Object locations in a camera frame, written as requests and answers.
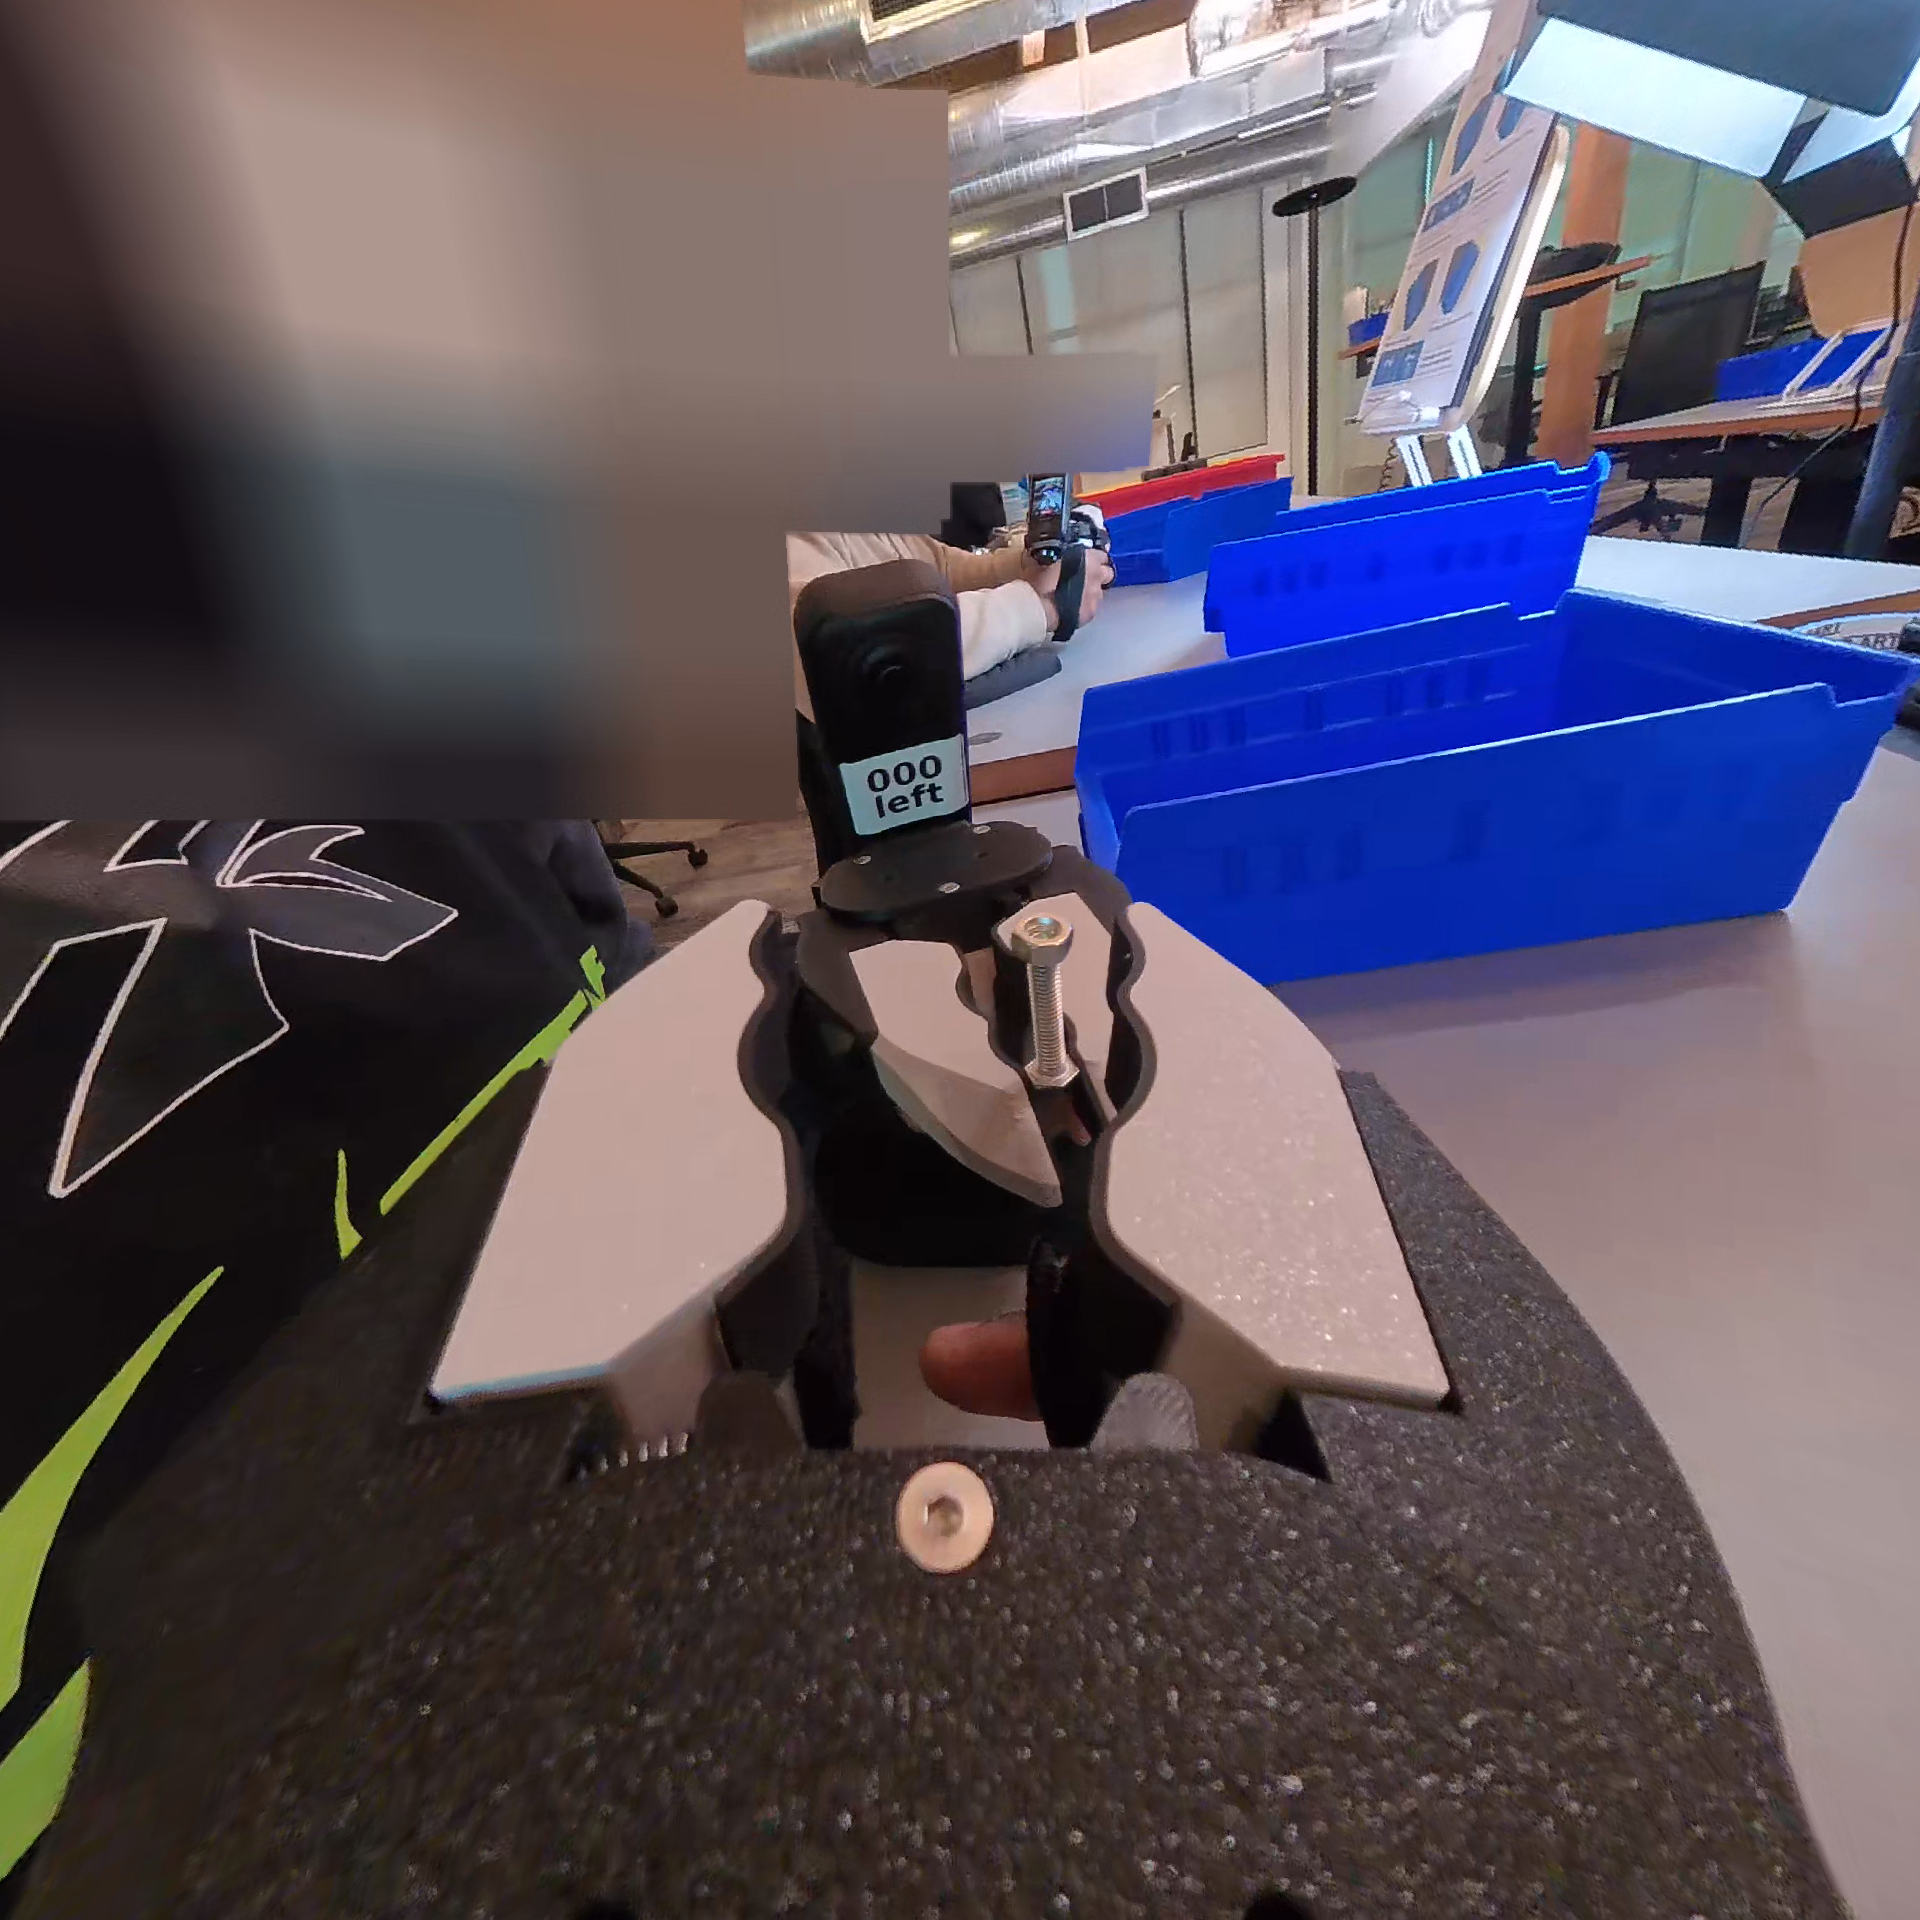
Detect person's black printed shirt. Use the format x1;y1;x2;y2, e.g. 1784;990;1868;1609
0;818;649;1877

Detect red plastic bin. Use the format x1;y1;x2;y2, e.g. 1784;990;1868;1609
1083;452;1285;514

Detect wooden office desk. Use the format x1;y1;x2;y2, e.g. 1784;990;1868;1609
1591;387;1920;557

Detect printed poster banner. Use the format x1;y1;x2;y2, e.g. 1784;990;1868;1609
1352;77;1568;447

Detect row of blue bins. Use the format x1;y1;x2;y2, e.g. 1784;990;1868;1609
1712;322;1897;407

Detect large blue plastic bin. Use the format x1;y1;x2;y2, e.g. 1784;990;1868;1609
1074;588;1920;986

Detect long thin silver bolt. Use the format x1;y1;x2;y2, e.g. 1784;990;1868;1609
999;910;1083;1096

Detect black office chair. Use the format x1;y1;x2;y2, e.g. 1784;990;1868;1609
1606;265;1774;541

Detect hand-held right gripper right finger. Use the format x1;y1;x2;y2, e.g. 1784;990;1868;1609
1036;903;1450;1449

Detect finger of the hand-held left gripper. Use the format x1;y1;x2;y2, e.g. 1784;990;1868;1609
1067;1022;1131;1144
861;933;1072;1210

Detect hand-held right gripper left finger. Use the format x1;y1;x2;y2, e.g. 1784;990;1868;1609
429;895;871;1442

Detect black floor lamp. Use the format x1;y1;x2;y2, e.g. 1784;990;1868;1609
1272;176;1360;498

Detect studio light on stand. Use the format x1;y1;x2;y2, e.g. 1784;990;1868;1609
1501;0;1920;557

